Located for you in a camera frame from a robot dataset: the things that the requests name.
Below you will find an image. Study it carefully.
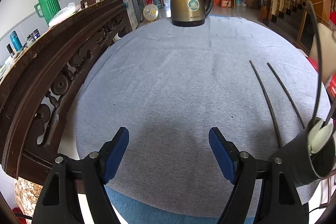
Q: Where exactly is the black utensil holder cup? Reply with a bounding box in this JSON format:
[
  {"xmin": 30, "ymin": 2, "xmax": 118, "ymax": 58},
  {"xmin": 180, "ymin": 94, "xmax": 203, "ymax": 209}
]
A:
[{"xmin": 270, "ymin": 118, "xmax": 335, "ymax": 187}]

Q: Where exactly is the white ceramic spoon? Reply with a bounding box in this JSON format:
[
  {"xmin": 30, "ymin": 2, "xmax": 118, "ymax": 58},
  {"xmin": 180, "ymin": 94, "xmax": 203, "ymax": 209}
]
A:
[
  {"xmin": 307, "ymin": 119, "xmax": 323, "ymax": 156},
  {"xmin": 312, "ymin": 123, "xmax": 333, "ymax": 155}
]

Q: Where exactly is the carved dark wooden bench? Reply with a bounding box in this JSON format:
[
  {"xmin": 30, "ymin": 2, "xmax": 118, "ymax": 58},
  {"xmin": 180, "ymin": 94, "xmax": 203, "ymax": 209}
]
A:
[{"xmin": 1, "ymin": 0, "xmax": 131, "ymax": 185}]

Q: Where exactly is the light blue table cloth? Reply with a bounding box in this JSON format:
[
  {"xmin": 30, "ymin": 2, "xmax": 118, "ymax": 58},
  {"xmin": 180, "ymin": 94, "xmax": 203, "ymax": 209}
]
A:
[{"xmin": 75, "ymin": 16, "xmax": 318, "ymax": 223}]

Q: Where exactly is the blue thermos bottle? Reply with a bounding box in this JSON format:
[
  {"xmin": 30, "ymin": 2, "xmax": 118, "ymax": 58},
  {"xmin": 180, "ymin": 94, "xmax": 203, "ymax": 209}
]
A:
[{"xmin": 10, "ymin": 31, "xmax": 23, "ymax": 52}]

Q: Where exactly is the beige sofa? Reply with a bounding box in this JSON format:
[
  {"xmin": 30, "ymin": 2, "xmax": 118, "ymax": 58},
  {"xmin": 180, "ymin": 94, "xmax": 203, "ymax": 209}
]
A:
[{"xmin": 308, "ymin": 23, "xmax": 336, "ymax": 84}]

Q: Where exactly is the wooden stair railing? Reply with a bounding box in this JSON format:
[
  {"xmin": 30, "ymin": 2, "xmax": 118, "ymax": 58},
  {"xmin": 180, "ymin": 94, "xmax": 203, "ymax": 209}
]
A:
[{"xmin": 258, "ymin": 0, "xmax": 310, "ymax": 28}]

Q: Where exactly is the white chest freezer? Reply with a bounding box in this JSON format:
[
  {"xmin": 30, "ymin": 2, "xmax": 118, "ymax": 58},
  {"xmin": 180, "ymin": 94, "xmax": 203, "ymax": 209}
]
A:
[{"xmin": 123, "ymin": 0, "xmax": 138, "ymax": 31}]

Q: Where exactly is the green plastic jug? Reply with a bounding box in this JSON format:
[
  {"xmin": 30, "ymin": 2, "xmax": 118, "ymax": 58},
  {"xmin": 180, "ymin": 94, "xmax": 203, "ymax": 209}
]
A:
[{"xmin": 34, "ymin": 0, "xmax": 61, "ymax": 25}]

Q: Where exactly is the small yellow fan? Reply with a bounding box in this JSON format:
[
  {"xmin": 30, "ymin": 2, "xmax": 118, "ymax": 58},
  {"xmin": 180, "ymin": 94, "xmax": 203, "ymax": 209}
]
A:
[{"xmin": 143, "ymin": 3, "xmax": 159, "ymax": 22}]

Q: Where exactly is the gold electric kettle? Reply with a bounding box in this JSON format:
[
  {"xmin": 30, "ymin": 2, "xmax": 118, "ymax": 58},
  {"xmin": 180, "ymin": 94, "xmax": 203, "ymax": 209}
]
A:
[{"xmin": 170, "ymin": 0, "xmax": 214, "ymax": 27}]

